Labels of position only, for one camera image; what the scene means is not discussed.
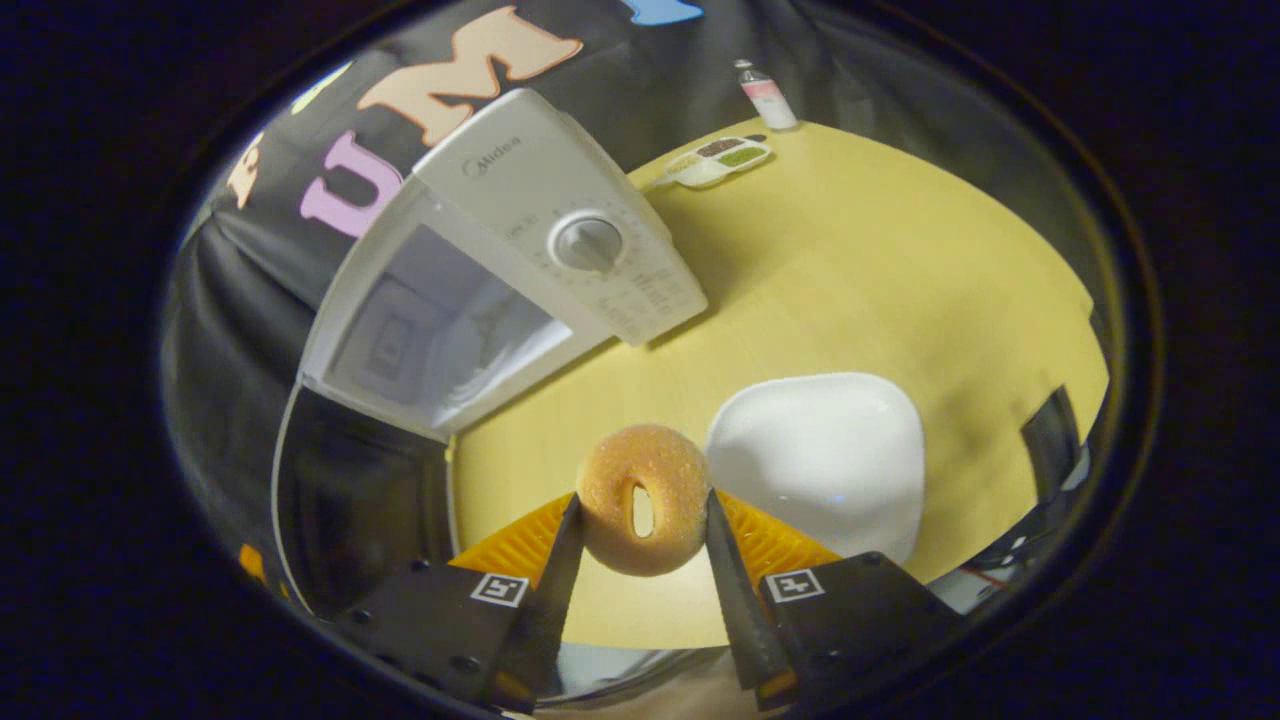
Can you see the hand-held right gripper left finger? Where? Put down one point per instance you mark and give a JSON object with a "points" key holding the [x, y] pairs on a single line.
{"points": [[545, 620]]}

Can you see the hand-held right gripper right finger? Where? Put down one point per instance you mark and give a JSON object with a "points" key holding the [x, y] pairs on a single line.
{"points": [[740, 610]]}

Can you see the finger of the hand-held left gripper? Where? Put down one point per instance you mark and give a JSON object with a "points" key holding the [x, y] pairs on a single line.
{"points": [[252, 562]]}

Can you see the brown sugared donut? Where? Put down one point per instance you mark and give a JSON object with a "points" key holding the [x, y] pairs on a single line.
{"points": [[605, 480]]}

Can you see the white microwave oven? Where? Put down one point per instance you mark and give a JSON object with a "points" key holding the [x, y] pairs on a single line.
{"points": [[520, 170]]}

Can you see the white square plate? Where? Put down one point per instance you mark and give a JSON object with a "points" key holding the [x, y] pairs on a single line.
{"points": [[820, 460]]}

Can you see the black backdrop cloth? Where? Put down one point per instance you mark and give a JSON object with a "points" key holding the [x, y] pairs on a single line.
{"points": [[260, 280]]}

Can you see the small black object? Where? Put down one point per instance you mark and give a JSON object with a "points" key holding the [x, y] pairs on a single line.
{"points": [[1052, 440]]}

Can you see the white divided dish of grains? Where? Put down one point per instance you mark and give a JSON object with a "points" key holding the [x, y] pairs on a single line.
{"points": [[715, 160]]}

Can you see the clear bottle with pink label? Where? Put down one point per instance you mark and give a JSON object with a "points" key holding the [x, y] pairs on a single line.
{"points": [[768, 98]]}

